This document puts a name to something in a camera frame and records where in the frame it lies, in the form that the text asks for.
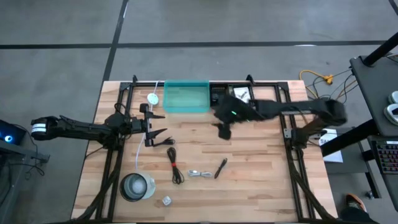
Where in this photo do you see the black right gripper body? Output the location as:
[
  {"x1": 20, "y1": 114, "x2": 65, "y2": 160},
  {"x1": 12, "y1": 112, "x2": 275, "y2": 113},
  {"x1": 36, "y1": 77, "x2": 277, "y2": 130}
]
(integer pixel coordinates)
[{"x1": 213, "y1": 95, "x2": 259, "y2": 141}]

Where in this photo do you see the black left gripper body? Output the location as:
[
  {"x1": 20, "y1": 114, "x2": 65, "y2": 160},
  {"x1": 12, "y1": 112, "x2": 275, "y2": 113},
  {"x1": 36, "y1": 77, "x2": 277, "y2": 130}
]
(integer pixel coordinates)
[{"x1": 130, "y1": 103, "x2": 155, "y2": 147}]

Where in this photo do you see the small black cable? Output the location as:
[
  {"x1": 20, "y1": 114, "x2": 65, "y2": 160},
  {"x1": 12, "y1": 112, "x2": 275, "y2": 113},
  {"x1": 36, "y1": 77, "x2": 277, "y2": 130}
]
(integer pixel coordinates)
[{"x1": 152, "y1": 136, "x2": 176, "y2": 147}]

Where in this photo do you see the black cable with red tie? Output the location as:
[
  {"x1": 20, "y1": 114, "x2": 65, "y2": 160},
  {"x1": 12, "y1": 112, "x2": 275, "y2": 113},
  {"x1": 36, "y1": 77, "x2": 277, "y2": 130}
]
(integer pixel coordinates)
[{"x1": 165, "y1": 146, "x2": 185, "y2": 185}]

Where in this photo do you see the teal plastic bin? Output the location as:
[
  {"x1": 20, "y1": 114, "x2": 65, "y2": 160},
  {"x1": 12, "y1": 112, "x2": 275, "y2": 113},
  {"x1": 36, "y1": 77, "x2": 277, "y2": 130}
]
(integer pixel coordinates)
[{"x1": 162, "y1": 79, "x2": 211, "y2": 114}]

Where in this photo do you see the white paper sheet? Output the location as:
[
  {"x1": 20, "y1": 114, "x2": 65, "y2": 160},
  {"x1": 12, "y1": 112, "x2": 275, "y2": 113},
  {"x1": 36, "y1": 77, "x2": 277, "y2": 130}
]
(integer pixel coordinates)
[{"x1": 319, "y1": 128, "x2": 345, "y2": 164}]

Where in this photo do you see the black desk leg bar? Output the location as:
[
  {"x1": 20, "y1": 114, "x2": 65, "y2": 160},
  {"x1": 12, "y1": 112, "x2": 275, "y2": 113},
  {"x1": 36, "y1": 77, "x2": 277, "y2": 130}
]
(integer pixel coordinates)
[{"x1": 320, "y1": 119, "x2": 376, "y2": 157}]

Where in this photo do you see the black equipment stand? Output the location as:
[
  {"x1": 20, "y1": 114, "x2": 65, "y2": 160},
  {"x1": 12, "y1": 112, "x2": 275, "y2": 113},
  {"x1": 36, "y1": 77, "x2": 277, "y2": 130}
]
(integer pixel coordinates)
[{"x1": 0, "y1": 141, "x2": 51, "y2": 224}]

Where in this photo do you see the dark grey work table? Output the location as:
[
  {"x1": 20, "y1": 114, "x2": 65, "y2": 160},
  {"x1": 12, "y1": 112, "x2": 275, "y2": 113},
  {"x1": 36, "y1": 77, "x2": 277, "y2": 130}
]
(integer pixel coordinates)
[{"x1": 349, "y1": 54, "x2": 398, "y2": 138}]

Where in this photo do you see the black computer with blue light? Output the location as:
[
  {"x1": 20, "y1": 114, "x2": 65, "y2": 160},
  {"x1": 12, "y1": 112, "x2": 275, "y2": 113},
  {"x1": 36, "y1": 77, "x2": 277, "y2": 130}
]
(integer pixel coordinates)
[{"x1": 0, "y1": 119, "x2": 27, "y2": 146}]

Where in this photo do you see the person's shoe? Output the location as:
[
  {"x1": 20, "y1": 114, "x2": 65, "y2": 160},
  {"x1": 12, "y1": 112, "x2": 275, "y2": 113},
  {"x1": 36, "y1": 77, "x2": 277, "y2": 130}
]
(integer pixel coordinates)
[{"x1": 345, "y1": 193, "x2": 368, "y2": 213}]

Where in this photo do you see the white flat device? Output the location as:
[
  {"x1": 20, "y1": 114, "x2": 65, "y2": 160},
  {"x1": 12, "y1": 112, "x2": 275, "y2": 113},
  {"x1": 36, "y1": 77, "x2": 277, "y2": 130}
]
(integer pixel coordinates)
[{"x1": 383, "y1": 103, "x2": 398, "y2": 126}]

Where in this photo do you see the black table pole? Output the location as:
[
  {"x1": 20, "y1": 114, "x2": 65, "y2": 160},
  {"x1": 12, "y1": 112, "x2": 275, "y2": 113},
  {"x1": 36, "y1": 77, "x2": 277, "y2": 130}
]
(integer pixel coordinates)
[{"x1": 363, "y1": 30, "x2": 398, "y2": 67}]

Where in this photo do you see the keyboard with coloured keys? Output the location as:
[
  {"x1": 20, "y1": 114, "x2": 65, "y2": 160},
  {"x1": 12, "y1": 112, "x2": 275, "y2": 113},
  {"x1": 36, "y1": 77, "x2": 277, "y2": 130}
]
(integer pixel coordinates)
[{"x1": 371, "y1": 139, "x2": 398, "y2": 175}]

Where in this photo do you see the person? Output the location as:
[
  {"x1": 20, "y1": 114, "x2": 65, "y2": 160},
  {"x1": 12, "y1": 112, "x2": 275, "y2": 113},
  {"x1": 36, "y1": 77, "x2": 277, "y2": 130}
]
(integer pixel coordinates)
[{"x1": 339, "y1": 206, "x2": 379, "y2": 224}]

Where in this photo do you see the white round cable puck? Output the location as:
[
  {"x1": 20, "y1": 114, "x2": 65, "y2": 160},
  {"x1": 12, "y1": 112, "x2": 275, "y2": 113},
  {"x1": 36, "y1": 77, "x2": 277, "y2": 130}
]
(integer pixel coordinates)
[{"x1": 146, "y1": 92, "x2": 160, "y2": 106}]

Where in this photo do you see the white power cable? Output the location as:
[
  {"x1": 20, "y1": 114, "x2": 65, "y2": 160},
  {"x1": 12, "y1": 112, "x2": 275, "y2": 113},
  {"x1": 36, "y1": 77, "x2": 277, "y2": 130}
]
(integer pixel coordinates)
[{"x1": 134, "y1": 80, "x2": 160, "y2": 170}]

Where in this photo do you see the black metal table frame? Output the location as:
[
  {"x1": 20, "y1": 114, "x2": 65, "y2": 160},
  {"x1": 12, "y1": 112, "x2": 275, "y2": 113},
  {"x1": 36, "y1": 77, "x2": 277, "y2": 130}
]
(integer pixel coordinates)
[{"x1": 93, "y1": 74, "x2": 338, "y2": 223}]

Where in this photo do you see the bundled white USB cable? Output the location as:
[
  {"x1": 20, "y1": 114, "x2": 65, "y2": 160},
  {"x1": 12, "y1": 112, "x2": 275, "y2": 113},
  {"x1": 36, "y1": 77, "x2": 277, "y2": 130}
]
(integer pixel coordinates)
[{"x1": 187, "y1": 169, "x2": 214, "y2": 179}]

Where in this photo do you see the black arm cable harness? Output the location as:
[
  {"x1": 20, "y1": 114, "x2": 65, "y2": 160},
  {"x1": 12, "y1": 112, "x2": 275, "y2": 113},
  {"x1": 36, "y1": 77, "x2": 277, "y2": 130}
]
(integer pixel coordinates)
[
  {"x1": 287, "y1": 146, "x2": 335, "y2": 223},
  {"x1": 74, "y1": 146, "x2": 125, "y2": 223}
]

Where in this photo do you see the yellow extension cord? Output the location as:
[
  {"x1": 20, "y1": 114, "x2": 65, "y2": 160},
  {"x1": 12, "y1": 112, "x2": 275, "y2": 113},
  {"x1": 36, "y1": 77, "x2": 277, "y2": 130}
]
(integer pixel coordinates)
[{"x1": 298, "y1": 69, "x2": 335, "y2": 91}]

